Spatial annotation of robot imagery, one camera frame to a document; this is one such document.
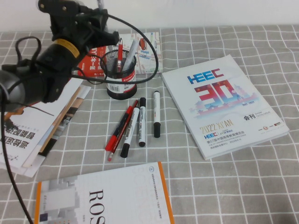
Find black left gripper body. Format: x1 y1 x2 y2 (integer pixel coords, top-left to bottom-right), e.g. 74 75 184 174
38 0 104 51

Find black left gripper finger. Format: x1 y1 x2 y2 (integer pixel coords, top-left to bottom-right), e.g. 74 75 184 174
102 30 121 47

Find grey translucent pen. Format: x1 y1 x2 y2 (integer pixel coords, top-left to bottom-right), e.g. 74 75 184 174
96 0 110 33

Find red gel pen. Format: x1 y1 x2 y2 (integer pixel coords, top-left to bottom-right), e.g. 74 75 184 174
116 38 124 74

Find white translucent pen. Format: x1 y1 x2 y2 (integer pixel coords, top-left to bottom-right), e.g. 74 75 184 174
122 39 140 71

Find black mesh pen holder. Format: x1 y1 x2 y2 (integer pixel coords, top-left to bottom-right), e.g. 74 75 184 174
100 50 138 101

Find red and map-print book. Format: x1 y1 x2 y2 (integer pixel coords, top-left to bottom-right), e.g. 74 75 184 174
76 32 163 78

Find photo-covered brochure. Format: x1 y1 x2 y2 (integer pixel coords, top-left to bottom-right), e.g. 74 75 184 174
22 85 92 169

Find tan-edged booklet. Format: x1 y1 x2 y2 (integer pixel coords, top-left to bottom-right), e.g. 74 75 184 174
37 86 82 154

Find white whiteboard marker black cap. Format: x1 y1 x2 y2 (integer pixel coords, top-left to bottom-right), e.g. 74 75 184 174
120 107 140 159
153 90 162 139
138 97 148 148

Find red and black marker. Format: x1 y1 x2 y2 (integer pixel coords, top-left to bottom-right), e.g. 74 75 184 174
104 105 134 151

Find brochure with orange robot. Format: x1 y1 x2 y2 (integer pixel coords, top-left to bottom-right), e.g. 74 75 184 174
0 77 84 169

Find white HEEC catalogue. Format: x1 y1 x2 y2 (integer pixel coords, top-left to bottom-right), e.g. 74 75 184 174
161 55 291 161

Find plain white brochure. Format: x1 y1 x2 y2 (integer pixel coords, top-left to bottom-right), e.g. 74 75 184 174
0 151 47 179

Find white orange-edged ROS book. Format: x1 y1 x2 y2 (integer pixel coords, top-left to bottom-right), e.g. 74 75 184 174
34 161 176 224

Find grey white-grid tablecloth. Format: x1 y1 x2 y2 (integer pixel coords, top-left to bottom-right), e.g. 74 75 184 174
0 23 299 224

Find black camera cable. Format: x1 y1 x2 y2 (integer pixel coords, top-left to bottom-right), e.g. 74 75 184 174
71 13 163 85

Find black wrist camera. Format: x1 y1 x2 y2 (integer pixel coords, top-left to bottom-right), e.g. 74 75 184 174
78 7 110 31

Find black looped cable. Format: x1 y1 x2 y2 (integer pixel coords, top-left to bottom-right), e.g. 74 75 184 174
14 35 43 70

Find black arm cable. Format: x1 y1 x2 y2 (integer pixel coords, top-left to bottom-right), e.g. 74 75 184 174
0 109 35 224

